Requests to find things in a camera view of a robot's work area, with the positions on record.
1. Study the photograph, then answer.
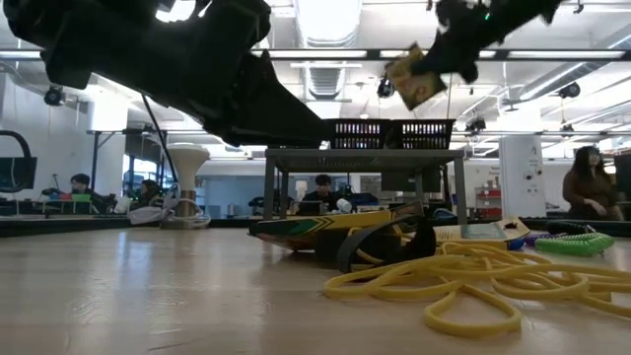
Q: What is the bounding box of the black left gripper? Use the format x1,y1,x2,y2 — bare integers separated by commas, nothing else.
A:
41,0,329,148

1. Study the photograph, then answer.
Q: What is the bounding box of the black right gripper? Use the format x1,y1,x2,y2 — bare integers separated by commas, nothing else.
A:
411,0,519,85

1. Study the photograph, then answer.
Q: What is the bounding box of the yellow green crayon box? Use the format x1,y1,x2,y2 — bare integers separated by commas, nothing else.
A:
247,209,395,253
384,42,449,112
433,216,532,251

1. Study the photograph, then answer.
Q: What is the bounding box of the black slotted plastic basket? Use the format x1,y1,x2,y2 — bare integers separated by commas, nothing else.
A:
391,118,456,150
325,117,393,150

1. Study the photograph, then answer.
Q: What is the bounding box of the black wide rubber band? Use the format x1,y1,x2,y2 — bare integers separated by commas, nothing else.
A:
337,213,439,275

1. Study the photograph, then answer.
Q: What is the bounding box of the green coil wrist keychain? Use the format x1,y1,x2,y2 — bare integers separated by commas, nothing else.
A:
534,232,616,257

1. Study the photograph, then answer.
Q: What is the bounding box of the black ceiling spotlight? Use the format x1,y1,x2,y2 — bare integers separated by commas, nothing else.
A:
42,86,66,108
464,115,488,135
558,81,582,100

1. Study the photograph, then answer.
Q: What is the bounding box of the black overhead crossbeam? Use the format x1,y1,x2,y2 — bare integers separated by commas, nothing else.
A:
0,46,631,63

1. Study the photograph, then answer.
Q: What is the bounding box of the white mushroom table lamp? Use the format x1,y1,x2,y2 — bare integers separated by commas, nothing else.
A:
166,142,212,230

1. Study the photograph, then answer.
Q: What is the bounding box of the person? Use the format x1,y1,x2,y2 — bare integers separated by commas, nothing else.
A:
561,144,626,222
68,172,107,211
131,178,165,208
299,173,346,214

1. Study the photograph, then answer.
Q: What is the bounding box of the white square pillar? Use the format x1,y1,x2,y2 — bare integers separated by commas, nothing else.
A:
498,134,547,221

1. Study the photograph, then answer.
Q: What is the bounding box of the red storage rack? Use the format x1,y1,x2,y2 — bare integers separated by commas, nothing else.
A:
474,185,504,220

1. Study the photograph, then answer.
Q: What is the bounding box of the black metal stand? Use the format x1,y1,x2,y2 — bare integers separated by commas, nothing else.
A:
86,127,167,198

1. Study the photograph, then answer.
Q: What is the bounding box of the black arched device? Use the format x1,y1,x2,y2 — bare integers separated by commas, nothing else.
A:
0,129,38,194

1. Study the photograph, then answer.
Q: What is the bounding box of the black overhead camera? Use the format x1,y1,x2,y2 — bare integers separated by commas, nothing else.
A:
376,76,395,100

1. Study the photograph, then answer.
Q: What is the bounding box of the silver ceiling air duct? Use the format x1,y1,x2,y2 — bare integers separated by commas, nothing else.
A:
294,0,364,49

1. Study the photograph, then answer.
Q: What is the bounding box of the white coiled lamp cable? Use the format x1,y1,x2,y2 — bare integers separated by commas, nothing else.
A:
126,182,214,231

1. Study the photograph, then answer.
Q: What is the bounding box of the black aluminium extrusion frame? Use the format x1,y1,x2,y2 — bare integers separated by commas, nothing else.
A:
0,215,631,239

